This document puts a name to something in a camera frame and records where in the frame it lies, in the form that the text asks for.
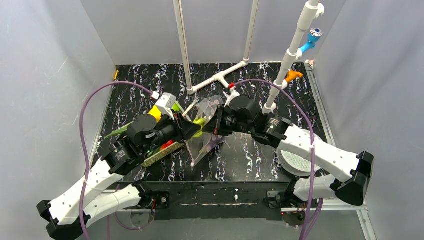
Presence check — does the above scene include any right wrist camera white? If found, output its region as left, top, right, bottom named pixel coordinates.
left=223, top=83, right=240, bottom=106

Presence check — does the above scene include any clear zip top bag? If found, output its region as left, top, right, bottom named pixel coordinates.
left=185, top=95, right=227, bottom=168

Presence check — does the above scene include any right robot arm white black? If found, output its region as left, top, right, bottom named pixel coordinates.
left=202, top=95, right=374, bottom=206

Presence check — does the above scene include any cream woven basket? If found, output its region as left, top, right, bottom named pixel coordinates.
left=141, top=142, right=185, bottom=168

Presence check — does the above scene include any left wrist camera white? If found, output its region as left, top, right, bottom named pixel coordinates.
left=155, top=92, right=177, bottom=120

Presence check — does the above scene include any green onion with white root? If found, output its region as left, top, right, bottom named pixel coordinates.
left=104, top=97, right=201, bottom=139

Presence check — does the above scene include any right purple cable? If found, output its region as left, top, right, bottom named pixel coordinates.
left=231, top=78, right=324, bottom=240

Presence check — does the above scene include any yellow lemon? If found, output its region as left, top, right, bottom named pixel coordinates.
left=148, top=105, right=162, bottom=123

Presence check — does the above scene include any orange clamp fitting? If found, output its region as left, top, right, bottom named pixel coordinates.
left=284, top=69, right=304, bottom=83

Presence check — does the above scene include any white jointed pipe stand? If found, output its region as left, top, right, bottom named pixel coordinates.
left=262, top=0, right=325, bottom=114

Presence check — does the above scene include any green apple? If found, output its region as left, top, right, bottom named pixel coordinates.
left=171, top=102, right=182, bottom=112

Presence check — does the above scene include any red tomato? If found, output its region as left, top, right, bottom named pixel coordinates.
left=160, top=140, right=175, bottom=151

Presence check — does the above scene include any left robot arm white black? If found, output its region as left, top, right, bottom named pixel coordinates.
left=37, top=111, right=202, bottom=240

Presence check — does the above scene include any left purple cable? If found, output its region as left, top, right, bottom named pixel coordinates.
left=79, top=80, right=157, bottom=240

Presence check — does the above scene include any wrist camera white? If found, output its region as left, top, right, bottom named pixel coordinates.
left=223, top=83, right=240, bottom=106
left=155, top=92, right=177, bottom=120

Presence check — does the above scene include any white pvc pipe frame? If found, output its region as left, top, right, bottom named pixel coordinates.
left=172, top=0, right=263, bottom=97

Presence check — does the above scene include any blue clamp fitting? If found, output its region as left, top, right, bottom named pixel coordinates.
left=300, top=27, right=323, bottom=53

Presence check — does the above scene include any purple cable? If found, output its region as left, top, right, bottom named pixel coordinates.
left=231, top=78, right=324, bottom=240
left=79, top=80, right=157, bottom=240

